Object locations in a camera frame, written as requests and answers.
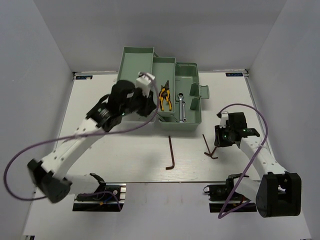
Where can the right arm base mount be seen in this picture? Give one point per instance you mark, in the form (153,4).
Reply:
(219,192)

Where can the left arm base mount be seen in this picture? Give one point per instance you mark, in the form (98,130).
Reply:
(107,197)

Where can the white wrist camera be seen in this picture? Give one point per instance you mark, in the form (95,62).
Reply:
(224,117)
(144,81)

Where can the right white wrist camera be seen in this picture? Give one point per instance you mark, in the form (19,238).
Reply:
(224,117)

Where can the yellow combination pliers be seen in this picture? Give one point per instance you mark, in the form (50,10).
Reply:
(162,96)

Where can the brown hex key right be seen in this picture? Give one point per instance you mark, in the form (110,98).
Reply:
(207,146)

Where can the yellow needle-nose pliers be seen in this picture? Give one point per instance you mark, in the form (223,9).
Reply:
(168,98)

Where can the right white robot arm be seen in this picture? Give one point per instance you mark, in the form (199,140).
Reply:
(279,192)

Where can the left blue table label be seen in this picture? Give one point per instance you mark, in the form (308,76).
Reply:
(83,77)

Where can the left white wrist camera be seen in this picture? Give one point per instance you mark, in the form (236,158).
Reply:
(144,81)

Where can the thin brown hex key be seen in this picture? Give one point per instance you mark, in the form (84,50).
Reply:
(210,154)

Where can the small silver combination wrench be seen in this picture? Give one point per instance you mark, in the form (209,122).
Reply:
(184,119)

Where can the green plastic toolbox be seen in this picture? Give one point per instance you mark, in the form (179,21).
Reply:
(179,90)

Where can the long brown hex key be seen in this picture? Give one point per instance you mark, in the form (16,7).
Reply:
(171,154)

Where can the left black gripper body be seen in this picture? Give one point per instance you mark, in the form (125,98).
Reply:
(140,103)

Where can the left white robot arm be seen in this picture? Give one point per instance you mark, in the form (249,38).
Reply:
(50,173)

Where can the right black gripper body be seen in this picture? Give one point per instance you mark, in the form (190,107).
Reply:
(224,136)

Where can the large silver ratchet wrench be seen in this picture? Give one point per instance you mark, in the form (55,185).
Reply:
(180,99)

